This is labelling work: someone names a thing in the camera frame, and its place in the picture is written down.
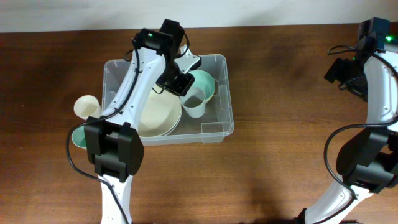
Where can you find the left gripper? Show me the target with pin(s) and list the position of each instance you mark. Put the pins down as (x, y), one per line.
(181, 89)

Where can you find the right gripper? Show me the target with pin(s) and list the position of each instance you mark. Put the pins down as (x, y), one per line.
(336, 71)

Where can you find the mint green bowl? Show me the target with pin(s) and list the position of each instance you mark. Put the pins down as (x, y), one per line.
(205, 82)

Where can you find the grey cup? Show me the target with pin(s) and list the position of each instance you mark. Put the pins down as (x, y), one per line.
(194, 102)

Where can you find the beige plate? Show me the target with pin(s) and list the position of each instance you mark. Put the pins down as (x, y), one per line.
(160, 114)

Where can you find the cream cup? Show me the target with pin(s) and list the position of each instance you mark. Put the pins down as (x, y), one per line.
(87, 106)

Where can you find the green cup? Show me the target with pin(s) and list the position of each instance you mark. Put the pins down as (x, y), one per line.
(78, 137)

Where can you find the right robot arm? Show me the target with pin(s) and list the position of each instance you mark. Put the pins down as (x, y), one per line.
(361, 158)

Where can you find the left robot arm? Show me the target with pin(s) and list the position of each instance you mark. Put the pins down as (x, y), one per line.
(112, 141)

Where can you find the clear plastic storage bin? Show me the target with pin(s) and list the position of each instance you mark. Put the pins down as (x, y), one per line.
(212, 127)

